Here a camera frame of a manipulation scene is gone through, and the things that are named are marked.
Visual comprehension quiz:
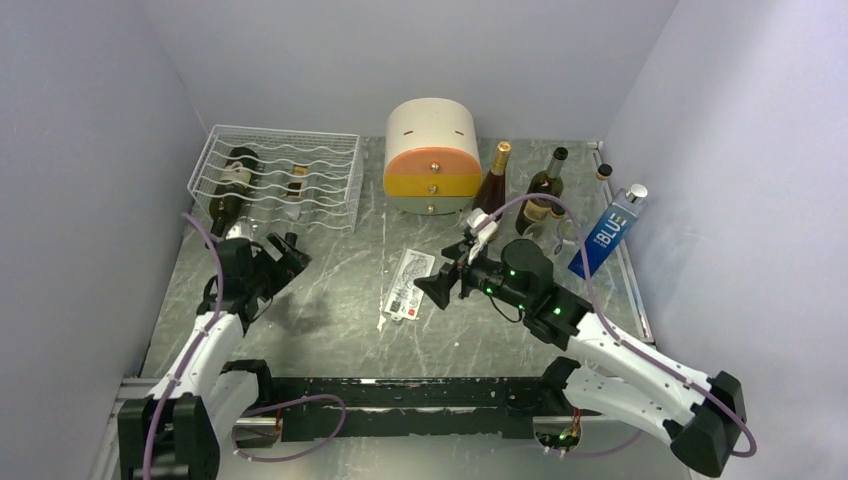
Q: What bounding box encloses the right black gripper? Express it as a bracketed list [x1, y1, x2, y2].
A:
[414, 238, 531, 312]

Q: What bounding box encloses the dark red wine bottle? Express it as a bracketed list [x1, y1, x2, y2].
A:
[471, 141, 512, 214]

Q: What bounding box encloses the clear bottle black-gold label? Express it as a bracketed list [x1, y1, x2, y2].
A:
[282, 164, 313, 235]

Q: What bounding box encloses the clear bottle cream label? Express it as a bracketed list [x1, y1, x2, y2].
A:
[528, 203, 574, 257]

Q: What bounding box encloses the dark green wine bottle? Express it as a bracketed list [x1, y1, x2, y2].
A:
[515, 146, 569, 236]

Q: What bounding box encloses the clear glass bottle black cap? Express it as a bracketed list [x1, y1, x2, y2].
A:
[557, 163, 614, 245]

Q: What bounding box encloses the blue clear square bottle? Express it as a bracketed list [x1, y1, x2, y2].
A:
[568, 183, 648, 278]

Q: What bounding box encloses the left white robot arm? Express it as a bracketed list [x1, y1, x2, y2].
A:
[117, 232, 311, 479]

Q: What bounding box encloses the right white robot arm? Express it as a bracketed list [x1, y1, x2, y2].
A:
[414, 239, 747, 478]

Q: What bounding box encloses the dark green lower-rack bottle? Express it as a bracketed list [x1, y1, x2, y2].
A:
[208, 147, 259, 237]

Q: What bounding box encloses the ruler set plastic package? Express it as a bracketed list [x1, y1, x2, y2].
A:
[383, 248, 435, 322]

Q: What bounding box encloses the cream drawer cabinet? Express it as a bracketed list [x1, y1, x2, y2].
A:
[383, 97, 482, 216]

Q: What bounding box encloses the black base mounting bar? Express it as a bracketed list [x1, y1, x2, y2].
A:
[238, 377, 578, 442]

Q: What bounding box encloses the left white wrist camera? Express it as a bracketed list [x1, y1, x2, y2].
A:
[223, 220, 259, 241]

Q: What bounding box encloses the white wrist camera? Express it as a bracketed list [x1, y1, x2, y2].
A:
[466, 208, 498, 264]
[223, 220, 259, 241]

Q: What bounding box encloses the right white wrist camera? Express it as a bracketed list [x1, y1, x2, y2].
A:
[466, 208, 498, 264]

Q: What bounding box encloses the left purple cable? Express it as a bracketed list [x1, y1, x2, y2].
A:
[142, 211, 347, 480]

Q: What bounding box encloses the purple cable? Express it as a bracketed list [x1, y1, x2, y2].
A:
[473, 193, 758, 460]
[142, 211, 347, 480]

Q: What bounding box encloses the white wire wine rack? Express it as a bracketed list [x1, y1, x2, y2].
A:
[187, 125, 364, 234]

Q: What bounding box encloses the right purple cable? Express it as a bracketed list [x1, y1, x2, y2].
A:
[473, 193, 758, 460]

